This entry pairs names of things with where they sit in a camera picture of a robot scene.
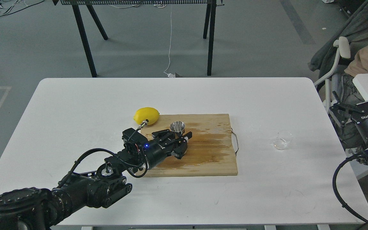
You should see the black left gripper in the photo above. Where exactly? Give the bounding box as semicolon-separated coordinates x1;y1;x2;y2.
143;129;192;169

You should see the steel double jigger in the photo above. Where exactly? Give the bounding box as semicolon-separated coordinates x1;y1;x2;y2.
169;121;186;139

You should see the small clear glass beaker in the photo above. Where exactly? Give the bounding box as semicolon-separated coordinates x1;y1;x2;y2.
273;130;293;150

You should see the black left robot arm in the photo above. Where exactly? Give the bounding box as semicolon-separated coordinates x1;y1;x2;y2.
0;119;192;230

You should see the yellow lemon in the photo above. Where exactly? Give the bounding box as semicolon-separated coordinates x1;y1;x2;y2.
133;107;160;125

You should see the wooden cutting board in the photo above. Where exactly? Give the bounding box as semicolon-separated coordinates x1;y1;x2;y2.
141;114;238;177

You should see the seated person in tan shirt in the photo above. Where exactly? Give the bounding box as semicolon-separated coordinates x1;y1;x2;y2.
335;45;368;149

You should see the white office chair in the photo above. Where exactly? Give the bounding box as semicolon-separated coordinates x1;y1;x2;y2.
314;36;351;114

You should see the white hanging cable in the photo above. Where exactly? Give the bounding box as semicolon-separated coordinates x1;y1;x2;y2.
163;4;175;78

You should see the black metal frame table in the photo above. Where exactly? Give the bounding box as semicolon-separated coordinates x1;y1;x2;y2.
53;0;225;78

